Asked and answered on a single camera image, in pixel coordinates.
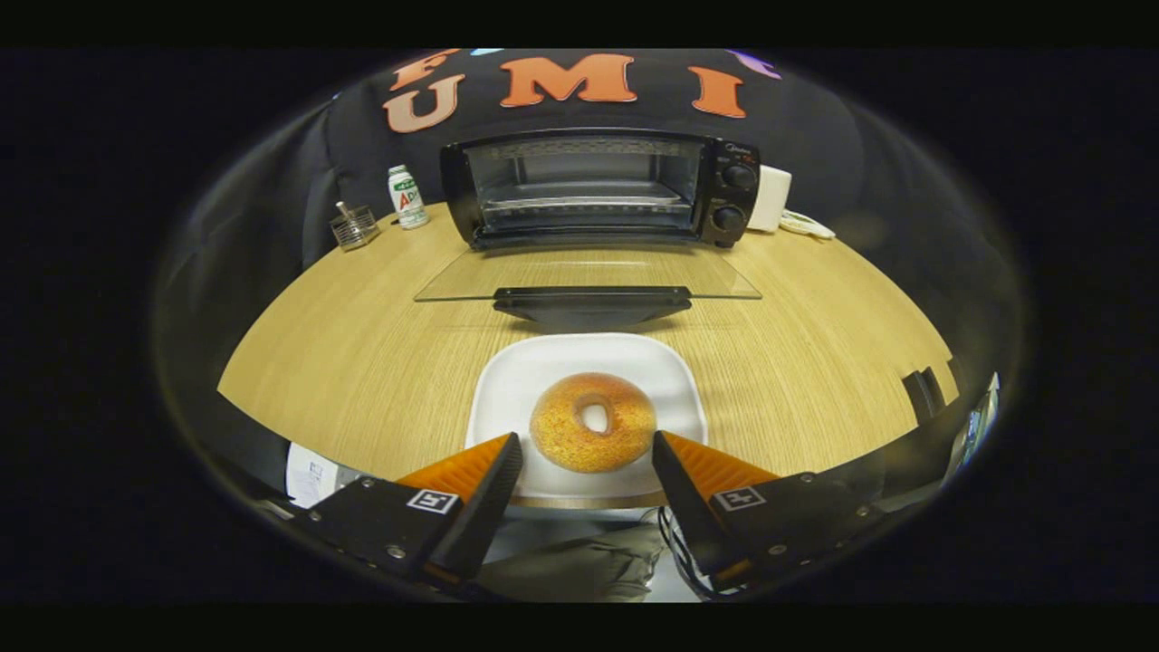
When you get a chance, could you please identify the golden bagel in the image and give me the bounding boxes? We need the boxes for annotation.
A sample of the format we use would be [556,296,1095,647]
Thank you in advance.
[529,371,658,475]

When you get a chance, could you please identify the black cable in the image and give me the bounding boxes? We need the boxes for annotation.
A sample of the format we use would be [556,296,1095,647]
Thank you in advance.
[658,505,727,600]

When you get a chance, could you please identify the white divided snack dish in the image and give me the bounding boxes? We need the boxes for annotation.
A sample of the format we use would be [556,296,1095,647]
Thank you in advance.
[779,209,837,241]

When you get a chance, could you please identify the white pop-up toaster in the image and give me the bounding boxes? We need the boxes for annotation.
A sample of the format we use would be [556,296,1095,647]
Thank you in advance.
[747,165,794,234]

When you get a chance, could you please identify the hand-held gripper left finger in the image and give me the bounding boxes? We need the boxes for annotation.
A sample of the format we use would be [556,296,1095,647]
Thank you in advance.
[290,432,525,590]

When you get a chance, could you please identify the person's grey trousers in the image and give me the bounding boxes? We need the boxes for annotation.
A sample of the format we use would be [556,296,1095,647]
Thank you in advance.
[474,523,668,603]

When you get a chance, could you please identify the white bottle green label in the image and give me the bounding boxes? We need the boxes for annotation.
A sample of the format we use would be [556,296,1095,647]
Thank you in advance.
[387,164,431,232]

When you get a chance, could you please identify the white printed paper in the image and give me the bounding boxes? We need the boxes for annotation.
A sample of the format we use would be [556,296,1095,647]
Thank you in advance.
[285,441,365,509]

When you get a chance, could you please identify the black backdrop cloth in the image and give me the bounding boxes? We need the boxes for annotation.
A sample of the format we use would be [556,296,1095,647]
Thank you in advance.
[163,49,915,273]

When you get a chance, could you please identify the white square plate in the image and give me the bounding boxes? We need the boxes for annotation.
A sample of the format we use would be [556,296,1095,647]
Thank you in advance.
[464,331,710,502]

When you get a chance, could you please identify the black toaster oven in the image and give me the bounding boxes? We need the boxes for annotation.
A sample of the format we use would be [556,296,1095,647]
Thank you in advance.
[414,127,764,332]

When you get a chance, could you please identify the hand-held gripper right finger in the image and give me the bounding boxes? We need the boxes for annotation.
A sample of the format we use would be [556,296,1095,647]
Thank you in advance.
[651,430,893,590]

